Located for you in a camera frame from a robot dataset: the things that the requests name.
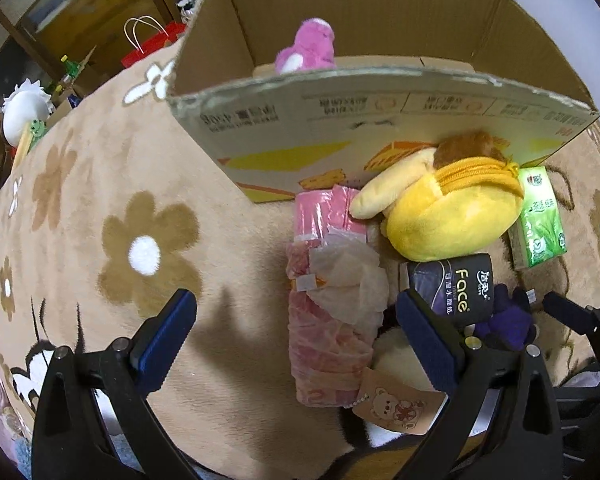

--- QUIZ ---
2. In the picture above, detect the green tissue pack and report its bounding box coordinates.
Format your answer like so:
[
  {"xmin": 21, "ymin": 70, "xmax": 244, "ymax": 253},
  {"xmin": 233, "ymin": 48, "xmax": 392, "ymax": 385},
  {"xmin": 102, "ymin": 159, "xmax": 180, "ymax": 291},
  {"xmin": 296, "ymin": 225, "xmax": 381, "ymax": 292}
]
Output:
[{"xmin": 509, "ymin": 165, "xmax": 568, "ymax": 269}]

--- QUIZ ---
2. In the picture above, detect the green bottle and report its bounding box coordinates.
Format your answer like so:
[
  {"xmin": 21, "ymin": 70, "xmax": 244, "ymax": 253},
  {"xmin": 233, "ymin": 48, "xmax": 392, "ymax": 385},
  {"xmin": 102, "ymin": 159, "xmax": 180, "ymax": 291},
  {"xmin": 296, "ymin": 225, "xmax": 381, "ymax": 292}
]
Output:
[{"xmin": 60, "ymin": 55, "xmax": 83, "ymax": 82}]

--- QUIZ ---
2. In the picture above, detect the purple plush toy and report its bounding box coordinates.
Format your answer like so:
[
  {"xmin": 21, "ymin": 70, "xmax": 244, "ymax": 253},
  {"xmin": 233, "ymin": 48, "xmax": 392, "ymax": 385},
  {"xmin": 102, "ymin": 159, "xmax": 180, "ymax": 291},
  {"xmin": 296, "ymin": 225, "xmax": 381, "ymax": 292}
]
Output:
[{"xmin": 475, "ymin": 283, "xmax": 538, "ymax": 352}]

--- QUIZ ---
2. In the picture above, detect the small open cardboard box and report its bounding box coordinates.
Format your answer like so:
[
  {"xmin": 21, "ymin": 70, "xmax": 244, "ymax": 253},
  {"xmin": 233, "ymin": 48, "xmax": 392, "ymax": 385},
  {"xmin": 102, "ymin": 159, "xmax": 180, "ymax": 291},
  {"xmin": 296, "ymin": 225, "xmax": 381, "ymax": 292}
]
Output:
[{"xmin": 45, "ymin": 47, "xmax": 98, "ymax": 116}]

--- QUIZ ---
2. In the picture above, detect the red gift bag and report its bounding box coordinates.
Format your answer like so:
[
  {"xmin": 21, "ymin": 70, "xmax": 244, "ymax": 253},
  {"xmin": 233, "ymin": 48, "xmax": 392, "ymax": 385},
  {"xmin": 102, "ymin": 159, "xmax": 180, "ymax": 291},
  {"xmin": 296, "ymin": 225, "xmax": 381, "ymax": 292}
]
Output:
[{"xmin": 120, "ymin": 16, "xmax": 187, "ymax": 68}]

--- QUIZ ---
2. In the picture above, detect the yellow plush dog pouch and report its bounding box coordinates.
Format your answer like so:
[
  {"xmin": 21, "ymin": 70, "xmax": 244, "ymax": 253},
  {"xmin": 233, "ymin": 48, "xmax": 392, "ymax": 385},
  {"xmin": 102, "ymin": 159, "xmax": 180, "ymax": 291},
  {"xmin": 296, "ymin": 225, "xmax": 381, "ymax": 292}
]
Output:
[{"xmin": 349, "ymin": 130, "xmax": 526, "ymax": 262}]

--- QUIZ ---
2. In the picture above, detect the pink plush toy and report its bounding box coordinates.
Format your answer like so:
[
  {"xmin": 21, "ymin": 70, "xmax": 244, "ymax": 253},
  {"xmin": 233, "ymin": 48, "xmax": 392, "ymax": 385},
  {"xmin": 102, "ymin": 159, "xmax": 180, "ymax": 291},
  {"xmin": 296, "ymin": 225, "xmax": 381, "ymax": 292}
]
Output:
[{"xmin": 274, "ymin": 17, "xmax": 338, "ymax": 75}]

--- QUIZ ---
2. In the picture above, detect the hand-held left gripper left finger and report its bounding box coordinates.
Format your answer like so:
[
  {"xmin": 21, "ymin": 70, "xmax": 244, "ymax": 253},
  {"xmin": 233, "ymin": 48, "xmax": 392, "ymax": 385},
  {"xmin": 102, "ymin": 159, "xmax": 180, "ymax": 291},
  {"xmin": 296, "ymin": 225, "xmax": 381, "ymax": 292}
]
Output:
[{"xmin": 31, "ymin": 288, "xmax": 201, "ymax": 480}]

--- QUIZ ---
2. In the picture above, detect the white paper tag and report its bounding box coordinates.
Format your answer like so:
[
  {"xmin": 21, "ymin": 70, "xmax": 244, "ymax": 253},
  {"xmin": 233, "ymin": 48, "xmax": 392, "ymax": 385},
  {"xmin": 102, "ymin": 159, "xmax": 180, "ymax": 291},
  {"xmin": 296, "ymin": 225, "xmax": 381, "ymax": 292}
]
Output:
[{"xmin": 352, "ymin": 367, "xmax": 448, "ymax": 435}]

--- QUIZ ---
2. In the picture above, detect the round white plush toy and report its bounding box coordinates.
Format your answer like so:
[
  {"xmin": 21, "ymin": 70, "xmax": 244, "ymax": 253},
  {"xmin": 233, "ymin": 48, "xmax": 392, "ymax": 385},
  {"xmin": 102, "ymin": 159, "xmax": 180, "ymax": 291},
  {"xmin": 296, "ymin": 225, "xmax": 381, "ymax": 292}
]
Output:
[{"xmin": 2, "ymin": 78, "xmax": 51, "ymax": 146}]

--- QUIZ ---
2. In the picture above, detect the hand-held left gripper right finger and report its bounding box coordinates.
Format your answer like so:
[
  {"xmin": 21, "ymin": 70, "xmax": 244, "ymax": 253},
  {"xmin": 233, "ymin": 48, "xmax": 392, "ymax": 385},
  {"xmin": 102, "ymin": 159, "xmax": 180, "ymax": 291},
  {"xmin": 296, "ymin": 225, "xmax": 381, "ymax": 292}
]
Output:
[{"xmin": 396, "ymin": 287, "xmax": 568, "ymax": 480}]

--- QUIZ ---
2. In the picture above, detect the black tissue pack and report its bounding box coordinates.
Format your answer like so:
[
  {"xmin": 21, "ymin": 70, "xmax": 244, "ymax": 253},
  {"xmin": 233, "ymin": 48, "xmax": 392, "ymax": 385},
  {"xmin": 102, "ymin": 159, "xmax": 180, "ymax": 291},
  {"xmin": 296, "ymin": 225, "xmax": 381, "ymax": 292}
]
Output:
[{"xmin": 406, "ymin": 253, "xmax": 496, "ymax": 331}]

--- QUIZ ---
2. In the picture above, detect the wooden wardrobe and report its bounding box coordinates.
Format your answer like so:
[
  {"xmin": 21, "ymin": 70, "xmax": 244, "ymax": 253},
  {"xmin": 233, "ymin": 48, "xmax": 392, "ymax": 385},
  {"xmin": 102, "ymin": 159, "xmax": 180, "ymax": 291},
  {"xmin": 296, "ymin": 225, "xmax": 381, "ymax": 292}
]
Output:
[{"xmin": 0, "ymin": 0, "xmax": 231, "ymax": 96}]

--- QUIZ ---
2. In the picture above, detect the cream plush toy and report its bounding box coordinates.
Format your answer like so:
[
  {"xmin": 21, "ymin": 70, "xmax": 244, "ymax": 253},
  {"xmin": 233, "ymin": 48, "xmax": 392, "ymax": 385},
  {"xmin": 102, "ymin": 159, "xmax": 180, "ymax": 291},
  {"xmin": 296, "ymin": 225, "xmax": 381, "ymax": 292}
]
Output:
[{"xmin": 340, "ymin": 327, "xmax": 486, "ymax": 453}]

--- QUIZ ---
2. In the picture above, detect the pink plastic roll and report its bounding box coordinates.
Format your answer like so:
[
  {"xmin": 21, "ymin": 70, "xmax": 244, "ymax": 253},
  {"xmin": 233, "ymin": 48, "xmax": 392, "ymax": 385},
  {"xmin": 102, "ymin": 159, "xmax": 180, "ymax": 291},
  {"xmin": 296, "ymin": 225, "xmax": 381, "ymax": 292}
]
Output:
[{"xmin": 286, "ymin": 185, "xmax": 388, "ymax": 407}]

